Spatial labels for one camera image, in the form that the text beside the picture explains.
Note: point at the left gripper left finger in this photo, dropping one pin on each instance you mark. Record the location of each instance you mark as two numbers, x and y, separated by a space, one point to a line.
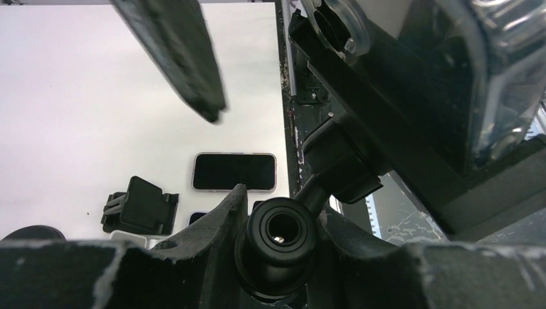
199 270

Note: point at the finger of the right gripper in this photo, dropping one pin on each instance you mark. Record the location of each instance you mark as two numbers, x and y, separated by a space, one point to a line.
175 35

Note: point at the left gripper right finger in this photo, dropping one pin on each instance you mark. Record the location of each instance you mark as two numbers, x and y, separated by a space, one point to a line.
351 270

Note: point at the purple case phone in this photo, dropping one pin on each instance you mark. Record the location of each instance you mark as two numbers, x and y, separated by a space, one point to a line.
195 216

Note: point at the black folding stand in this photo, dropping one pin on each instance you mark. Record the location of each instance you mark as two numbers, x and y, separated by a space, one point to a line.
143 208

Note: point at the black tall round stand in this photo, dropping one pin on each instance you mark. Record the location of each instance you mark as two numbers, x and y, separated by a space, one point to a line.
36 232

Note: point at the white silver folding stand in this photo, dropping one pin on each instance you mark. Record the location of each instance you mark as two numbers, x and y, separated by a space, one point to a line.
144 241

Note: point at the white case phone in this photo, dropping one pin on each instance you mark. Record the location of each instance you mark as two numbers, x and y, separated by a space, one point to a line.
468 75

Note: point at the light blue cable duct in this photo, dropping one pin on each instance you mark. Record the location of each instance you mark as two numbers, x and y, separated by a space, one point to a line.
374 217

